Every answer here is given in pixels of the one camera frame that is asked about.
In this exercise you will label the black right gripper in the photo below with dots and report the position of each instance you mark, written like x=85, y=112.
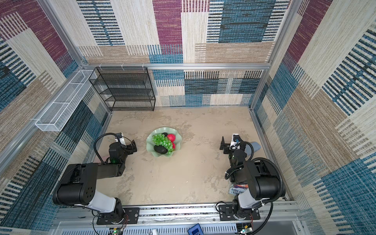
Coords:
x=225, y=146

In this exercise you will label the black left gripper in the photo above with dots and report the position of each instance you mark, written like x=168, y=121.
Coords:
x=129, y=151

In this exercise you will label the green fake grape bunch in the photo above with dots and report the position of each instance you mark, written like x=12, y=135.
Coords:
x=161, y=140

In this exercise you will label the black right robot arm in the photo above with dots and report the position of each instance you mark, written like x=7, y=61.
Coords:
x=263, y=179

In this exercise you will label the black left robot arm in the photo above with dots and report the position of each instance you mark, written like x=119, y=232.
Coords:
x=78, y=184

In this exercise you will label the mint green scalloped bowl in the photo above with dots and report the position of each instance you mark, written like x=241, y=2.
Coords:
x=150, y=144

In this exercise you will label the blue grey oval pad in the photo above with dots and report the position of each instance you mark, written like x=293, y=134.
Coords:
x=256, y=147

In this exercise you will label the colourful paperback book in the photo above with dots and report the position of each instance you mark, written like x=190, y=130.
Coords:
x=236, y=189

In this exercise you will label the blue device at bottom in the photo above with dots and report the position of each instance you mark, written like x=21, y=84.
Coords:
x=195, y=230

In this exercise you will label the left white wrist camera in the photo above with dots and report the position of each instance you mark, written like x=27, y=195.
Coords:
x=120, y=138

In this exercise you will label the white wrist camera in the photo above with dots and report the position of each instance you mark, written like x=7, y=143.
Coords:
x=235, y=141
x=120, y=138

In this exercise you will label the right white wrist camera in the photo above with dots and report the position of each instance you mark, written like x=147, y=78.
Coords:
x=235, y=141

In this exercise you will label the black wire shelf rack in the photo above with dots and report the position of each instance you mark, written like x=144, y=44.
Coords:
x=124, y=88

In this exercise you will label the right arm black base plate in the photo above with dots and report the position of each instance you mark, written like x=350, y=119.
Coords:
x=226, y=213

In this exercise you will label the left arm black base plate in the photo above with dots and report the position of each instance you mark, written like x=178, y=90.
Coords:
x=126, y=216

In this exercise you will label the white mesh wall basket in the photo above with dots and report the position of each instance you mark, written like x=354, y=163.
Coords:
x=61, y=109

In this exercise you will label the aluminium front rail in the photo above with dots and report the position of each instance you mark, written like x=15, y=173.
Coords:
x=152, y=214

